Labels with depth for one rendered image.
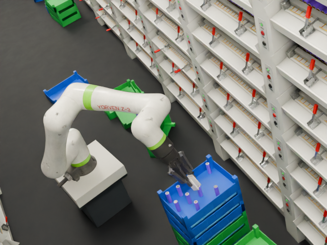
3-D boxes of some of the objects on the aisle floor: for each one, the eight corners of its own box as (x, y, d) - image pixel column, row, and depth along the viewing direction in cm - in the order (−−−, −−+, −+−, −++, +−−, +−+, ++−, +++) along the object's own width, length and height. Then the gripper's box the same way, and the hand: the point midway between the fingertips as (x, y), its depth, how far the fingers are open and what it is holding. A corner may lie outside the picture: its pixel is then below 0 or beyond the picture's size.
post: (224, 161, 300) (142, -156, 184) (215, 152, 307) (132, -159, 191) (251, 145, 303) (189, -176, 188) (243, 136, 310) (177, -178, 194)
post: (298, 243, 249) (250, -125, 133) (286, 230, 255) (231, -130, 140) (331, 222, 252) (312, -152, 136) (318, 210, 259) (290, -157, 143)
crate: (58, 108, 379) (54, 100, 374) (46, 97, 393) (42, 90, 388) (90, 87, 388) (87, 79, 383) (78, 78, 402) (75, 70, 397)
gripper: (166, 140, 218) (197, 176, 227) (152, 165, 209) (185, 201, 219) (178, 137, 212) (209, 174, 222) (164, 163, 204) (197, 200, 213)
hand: (192, 182), depth 219 cm, fingers closed, pressing on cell
